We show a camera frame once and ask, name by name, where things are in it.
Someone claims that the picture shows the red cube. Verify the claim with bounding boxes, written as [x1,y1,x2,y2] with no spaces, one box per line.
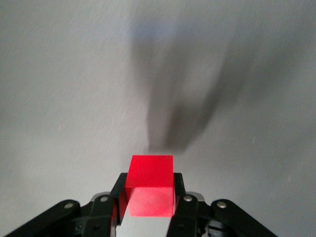
[124,155,177,218]

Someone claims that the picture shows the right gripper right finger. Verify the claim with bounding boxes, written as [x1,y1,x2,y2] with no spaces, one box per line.
[166,172,278,237]

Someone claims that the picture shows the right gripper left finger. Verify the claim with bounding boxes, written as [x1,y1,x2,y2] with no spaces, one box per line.
[0,172,128,237]

